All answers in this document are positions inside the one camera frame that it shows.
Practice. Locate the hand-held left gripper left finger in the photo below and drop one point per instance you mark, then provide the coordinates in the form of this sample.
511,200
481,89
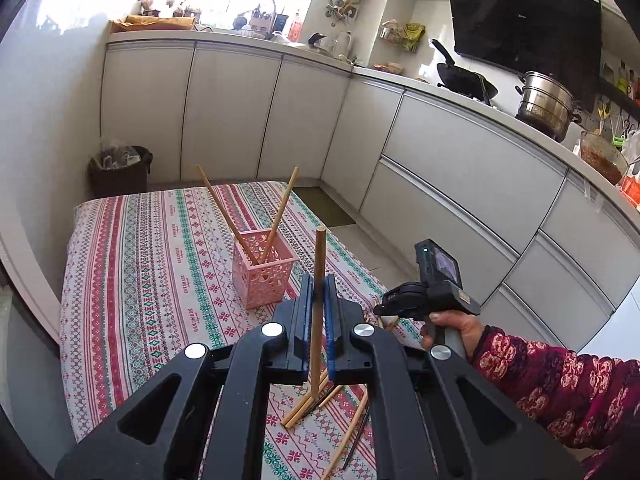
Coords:
310,310

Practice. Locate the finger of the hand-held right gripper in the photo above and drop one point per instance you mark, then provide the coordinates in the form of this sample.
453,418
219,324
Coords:
382,307

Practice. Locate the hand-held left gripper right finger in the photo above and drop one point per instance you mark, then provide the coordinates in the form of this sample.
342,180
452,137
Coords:
330,310

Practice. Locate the pink plastic basket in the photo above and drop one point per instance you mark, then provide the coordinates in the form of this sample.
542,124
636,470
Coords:
265,280

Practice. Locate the single wooden chopstick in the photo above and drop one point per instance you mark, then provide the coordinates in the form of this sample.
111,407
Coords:
320,255
282,205
220,205

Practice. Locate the bunch of wooden chopsticks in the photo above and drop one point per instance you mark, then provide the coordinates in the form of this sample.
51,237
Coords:
295,412

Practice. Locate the person's right hand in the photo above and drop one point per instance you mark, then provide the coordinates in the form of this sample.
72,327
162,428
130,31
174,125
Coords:
470,332

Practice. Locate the black chopstick with gold band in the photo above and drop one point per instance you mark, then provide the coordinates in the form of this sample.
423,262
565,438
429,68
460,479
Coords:
357,437

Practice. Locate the striped patterned tablecloth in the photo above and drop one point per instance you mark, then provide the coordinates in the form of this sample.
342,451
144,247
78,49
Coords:
150,285

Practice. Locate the glass bowl of red food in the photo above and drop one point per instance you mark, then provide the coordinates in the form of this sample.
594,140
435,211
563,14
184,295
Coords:
602,157

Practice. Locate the steel steamer pot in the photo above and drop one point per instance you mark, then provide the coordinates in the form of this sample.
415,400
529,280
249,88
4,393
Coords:
542,105

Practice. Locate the black wok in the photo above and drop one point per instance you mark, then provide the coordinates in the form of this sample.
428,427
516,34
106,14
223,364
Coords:
460,80

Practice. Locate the white kitchen cabinets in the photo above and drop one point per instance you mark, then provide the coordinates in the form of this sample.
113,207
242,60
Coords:
225,110

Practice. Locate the dark trash bin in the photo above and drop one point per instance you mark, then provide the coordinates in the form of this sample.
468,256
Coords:
120,180

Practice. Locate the red bottle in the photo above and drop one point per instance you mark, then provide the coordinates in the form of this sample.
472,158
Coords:
295,27

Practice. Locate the black range hood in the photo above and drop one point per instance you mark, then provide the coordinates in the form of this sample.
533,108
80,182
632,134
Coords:
525,20

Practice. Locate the water heater pipes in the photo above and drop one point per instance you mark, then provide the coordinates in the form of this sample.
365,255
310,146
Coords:
342,7

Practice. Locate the brown paper package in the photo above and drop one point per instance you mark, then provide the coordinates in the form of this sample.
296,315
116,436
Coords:
150,24

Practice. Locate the green bag on wall rack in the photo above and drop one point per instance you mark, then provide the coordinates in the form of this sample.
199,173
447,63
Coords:
414,37

